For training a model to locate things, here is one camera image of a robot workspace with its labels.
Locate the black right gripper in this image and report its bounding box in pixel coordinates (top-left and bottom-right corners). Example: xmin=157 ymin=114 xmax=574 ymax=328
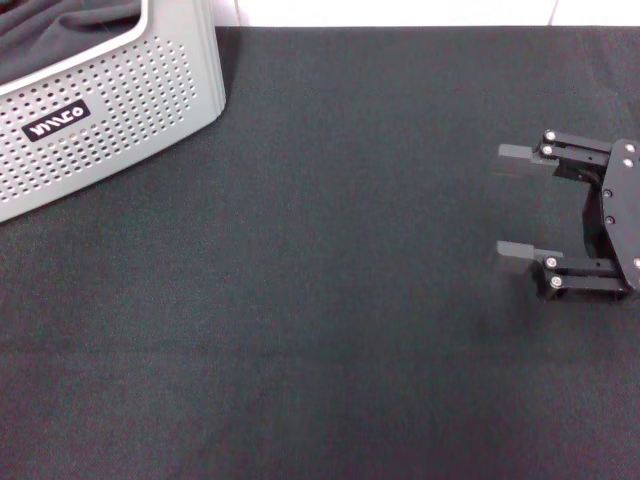
xmin=492 ymin=129 xmax=640 ymax=304

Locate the grey perforated plastic storage box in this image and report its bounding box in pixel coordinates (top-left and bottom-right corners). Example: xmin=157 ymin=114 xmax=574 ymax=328
xmin=0 ymin=0 xmax=227 ymax=225

